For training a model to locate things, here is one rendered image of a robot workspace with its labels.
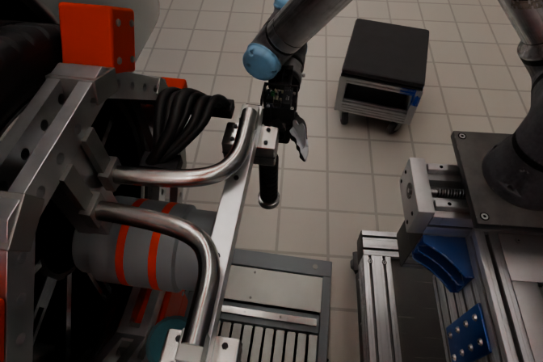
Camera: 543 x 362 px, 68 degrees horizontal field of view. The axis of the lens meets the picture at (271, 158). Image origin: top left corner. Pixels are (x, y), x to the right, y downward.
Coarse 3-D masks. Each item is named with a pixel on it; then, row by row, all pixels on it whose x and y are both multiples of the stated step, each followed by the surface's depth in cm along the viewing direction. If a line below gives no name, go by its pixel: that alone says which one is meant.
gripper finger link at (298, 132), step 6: (294, 120) 81; (294, 126) 82; (300, 126) 78; (294, 132) 82; (300, 132) 79; (294, 138) 81; (300, 138) 80; (300, 144) 80; (306, 144) 79; (300, 150) 79; (306, 150) 79; (300, 156) 79; (306, 156) 78
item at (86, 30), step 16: (64, 16) 53; (80, 16) 53; (96, 16) 52; (112, 16) 52; (128, 16) 57; (64, 32) 53; (80, 32) 53; (96, 32) 53; (112, 32) 53; (128, 32) 57; (64, 48) 54; (80, 48) 54; (96, 48) 54; (112, 48) 54; (128, 48) 58; (96, 64) 54; (112, 64) 54; (128, 64) 58
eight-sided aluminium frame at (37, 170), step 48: (48, 96) 48; (96, 96) 50; (144, 96) 65; (0, 144) 44; (48, 144) 44; (0, 192) 40; (48, 192) 43; (0, 240) 38; (0, 288) 39; (144, 288) 86; (144, 336) 79
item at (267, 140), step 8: (232, 128) 68; (264, 128) 68; (272, 128) 68; (224, 136) 67; (232, 136) 67; (264, 136) 67; (272, 136) 67; (224, 144) 66; (232, 144) 66; (264, 144) 65; (272, 144) 66; (224, 152) 68; (256, 152) 66; (264, 152) 66; (272, 152) 66; (256, 160) 68; (264, 160) 68; (272, 160) 67
